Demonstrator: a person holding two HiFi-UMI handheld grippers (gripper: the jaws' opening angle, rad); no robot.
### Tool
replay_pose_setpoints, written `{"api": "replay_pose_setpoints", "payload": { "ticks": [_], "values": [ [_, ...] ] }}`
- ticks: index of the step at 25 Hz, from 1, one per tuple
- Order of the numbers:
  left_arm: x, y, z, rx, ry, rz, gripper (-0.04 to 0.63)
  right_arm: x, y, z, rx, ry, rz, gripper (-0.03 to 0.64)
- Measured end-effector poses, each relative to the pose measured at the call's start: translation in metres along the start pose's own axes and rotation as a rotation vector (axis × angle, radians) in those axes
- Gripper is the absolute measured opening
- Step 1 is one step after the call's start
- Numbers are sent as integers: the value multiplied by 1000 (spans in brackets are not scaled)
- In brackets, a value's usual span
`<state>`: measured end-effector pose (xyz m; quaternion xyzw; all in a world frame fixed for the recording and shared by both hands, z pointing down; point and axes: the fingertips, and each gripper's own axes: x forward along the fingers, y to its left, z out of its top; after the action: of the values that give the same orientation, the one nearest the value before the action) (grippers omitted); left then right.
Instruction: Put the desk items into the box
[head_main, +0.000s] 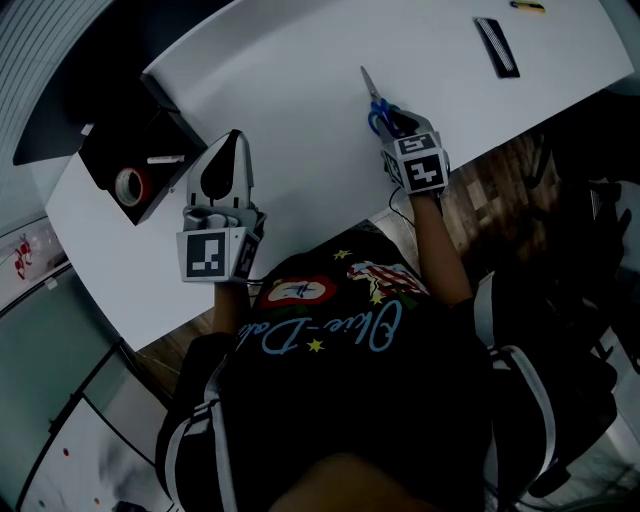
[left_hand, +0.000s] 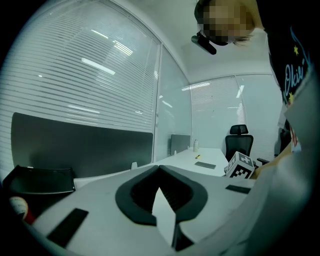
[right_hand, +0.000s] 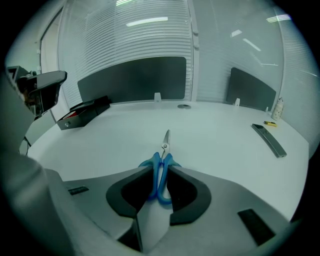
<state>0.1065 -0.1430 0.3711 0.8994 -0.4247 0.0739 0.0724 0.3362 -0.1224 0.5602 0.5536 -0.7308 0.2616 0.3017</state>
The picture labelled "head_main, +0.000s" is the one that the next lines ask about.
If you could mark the glass partition panel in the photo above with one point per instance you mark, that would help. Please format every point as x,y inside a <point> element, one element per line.
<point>50,350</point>

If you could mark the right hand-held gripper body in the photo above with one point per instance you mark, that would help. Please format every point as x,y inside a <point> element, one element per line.
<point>417,162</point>

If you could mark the red tape roll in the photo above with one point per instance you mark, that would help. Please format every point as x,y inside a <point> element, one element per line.
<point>131,187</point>

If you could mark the person's left forearm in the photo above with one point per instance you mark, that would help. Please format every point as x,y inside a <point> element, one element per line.
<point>230,310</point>

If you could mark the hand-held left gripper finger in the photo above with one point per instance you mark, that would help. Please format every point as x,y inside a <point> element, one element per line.
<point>245,180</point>
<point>196,185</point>

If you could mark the black white marker pen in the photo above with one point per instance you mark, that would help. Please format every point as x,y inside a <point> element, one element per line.
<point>165,159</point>

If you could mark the small black rectangular block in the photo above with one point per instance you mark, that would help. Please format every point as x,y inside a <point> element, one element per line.
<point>497,46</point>

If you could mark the wide dark desk divider panel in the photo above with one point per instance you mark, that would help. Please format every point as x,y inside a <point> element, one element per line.
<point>75,75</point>

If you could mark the blue handled scissors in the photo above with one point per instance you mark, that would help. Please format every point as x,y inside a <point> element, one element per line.
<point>377,100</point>

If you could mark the black-framed whiteboard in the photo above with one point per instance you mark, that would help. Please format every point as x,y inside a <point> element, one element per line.
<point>75,450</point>

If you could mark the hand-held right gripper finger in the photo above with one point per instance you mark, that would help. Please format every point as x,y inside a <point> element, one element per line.
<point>385,135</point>
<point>417,122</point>

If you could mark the large clear bottle red cap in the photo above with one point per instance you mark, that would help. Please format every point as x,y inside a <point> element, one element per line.
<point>25,252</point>

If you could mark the small yellow black object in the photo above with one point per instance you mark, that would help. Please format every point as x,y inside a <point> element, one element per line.
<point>527,5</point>

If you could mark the person's right forearm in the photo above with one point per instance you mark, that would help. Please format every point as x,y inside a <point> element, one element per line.
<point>440,250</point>

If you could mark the black box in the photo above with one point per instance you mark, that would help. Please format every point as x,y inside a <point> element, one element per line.
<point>145,145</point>

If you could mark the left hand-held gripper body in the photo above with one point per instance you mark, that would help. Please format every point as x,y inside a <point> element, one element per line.
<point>210,250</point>

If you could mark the black office chair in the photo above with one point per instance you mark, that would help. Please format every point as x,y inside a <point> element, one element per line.
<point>590,225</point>

